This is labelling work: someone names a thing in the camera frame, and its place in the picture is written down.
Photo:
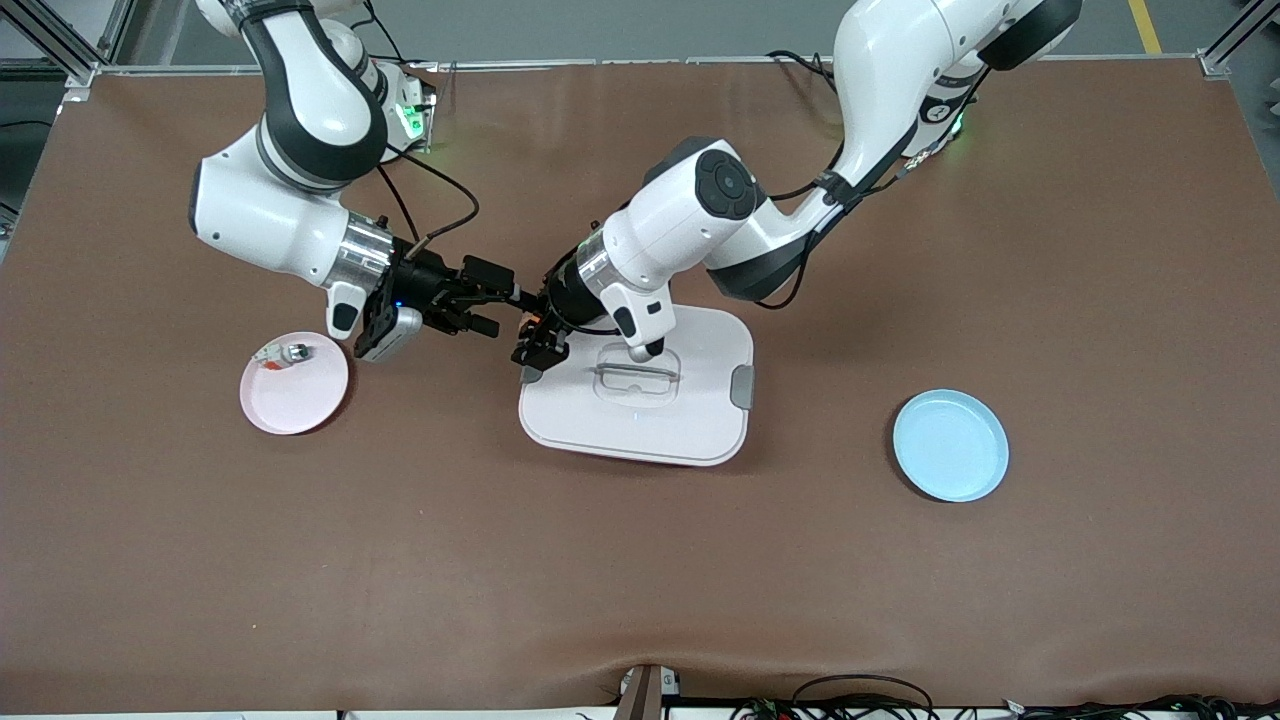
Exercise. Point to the aluminium frame post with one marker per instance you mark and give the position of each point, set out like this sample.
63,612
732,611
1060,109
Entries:
1215,62
82,72

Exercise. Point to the white lunch box grey clips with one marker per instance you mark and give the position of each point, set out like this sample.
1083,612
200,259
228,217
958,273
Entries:
640,430

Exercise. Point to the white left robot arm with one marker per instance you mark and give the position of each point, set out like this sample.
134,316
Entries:
700,200

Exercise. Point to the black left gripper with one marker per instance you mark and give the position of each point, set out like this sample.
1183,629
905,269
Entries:
566,293

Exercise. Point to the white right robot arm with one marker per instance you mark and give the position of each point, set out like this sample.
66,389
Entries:
290,210

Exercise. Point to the brown table mat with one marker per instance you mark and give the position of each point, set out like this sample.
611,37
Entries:
640,580

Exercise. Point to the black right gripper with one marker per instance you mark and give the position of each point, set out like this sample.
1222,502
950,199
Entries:
424,281

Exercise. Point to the light blue round plate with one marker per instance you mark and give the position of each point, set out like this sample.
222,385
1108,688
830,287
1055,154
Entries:
950,445

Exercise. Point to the brown camera mount post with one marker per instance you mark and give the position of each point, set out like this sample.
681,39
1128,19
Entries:
640,695

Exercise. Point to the pink round plate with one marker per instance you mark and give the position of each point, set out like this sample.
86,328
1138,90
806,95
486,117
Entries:
295,400

